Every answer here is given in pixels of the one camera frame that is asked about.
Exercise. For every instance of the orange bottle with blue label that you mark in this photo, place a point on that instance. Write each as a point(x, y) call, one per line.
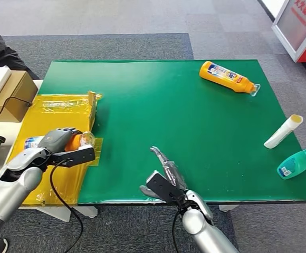
point(225, 77)

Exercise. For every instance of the red and white sign cabinet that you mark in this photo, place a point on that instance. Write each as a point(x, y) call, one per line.
point(299, 29)

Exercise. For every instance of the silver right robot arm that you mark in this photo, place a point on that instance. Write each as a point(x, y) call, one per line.
point(208, 230)

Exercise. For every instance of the teal plastic bottle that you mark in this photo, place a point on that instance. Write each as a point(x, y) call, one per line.
point(297, 164)

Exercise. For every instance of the brown cardboard box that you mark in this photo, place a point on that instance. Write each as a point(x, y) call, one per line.
point(15, 99)

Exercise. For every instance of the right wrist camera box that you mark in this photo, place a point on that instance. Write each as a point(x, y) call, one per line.
point(162, 187)

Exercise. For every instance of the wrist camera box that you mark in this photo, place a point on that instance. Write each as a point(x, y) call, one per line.
point(73, 157)
point(162, 187)

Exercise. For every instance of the green table mat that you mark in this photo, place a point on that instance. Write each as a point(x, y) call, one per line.
point(168, 104)

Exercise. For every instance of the orange bottle with white label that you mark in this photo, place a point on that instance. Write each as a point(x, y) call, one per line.
point(75, 141)

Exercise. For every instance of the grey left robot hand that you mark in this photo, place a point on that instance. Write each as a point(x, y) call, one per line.
point(55, 139)

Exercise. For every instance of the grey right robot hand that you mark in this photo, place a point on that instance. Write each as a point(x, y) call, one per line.
point(172, 173)

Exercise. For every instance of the yellow taped cardboard box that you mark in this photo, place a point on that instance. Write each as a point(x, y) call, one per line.
point(57, 115)

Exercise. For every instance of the white tube bottle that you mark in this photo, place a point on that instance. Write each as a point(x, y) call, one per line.
point(282, 133)

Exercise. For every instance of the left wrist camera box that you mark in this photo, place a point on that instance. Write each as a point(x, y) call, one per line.
point(73, 157)

